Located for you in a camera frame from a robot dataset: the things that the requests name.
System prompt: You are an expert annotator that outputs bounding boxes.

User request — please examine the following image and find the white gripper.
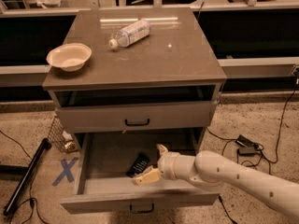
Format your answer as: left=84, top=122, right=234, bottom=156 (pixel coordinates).
left=132, top=144, right=179, bottom=186

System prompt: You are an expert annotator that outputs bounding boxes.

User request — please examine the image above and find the dark rxbar blueberry bar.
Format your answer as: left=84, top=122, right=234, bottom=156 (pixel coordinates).
left=126, top=153, right=150, bottom=177

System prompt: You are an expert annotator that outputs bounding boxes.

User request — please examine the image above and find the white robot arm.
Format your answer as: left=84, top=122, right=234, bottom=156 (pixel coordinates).
left=133, top=144, right=299, bottom=220

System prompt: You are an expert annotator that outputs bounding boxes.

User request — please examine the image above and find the open grey middle drawer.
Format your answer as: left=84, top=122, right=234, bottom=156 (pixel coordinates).
left=61, top=129, right=220, bottom=214

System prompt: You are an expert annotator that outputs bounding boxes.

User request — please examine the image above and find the grey drawer cabinet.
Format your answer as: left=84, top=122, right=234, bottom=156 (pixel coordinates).
left=42, top=7, right=228, bottom=216

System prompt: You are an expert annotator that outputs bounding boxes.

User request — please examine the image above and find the closed grey top drawer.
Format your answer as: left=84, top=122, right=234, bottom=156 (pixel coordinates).
left=56, top=101, right=217, bottom=133

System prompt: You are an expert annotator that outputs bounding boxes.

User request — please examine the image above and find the black power adapter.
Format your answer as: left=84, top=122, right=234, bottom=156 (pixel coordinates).
left=235, top=135, right=263, bottom=156

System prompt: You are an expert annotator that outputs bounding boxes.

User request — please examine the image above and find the blue tape cross mark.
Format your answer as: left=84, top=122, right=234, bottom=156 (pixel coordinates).
left=52, top=157, right=78, bottom=187

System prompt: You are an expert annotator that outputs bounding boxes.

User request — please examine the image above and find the black bar left floor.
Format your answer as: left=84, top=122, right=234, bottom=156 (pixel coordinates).
left=3, top=138, right=51, bottom=217

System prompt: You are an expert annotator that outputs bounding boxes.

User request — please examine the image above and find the clear plastic water bottle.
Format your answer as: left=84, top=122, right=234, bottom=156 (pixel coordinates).
left=109, top=20, right=150, bottom=49

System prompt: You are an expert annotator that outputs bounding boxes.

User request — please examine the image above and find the white paper bowl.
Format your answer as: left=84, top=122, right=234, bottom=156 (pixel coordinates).
left=46, top=43, right=92, bottom=72

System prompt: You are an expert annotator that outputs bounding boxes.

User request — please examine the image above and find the black floor cable right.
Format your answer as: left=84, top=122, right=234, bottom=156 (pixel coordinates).
left=206, top=89, right=298, bottom=224

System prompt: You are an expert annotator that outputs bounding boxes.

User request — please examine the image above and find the black floor cable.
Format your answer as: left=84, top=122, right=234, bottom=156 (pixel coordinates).
left=0, top=129, right=50, bottom=224
left=206, top=89, right=298, bottom=224

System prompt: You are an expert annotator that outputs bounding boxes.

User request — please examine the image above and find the wire mesh waste basket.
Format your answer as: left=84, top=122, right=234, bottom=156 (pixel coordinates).
left=48, top=117, right=77, bottom=153

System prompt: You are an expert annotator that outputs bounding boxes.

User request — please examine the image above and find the black floor cable left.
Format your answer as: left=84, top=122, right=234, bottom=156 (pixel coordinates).
left=0, top=129, right=50, bottom=224

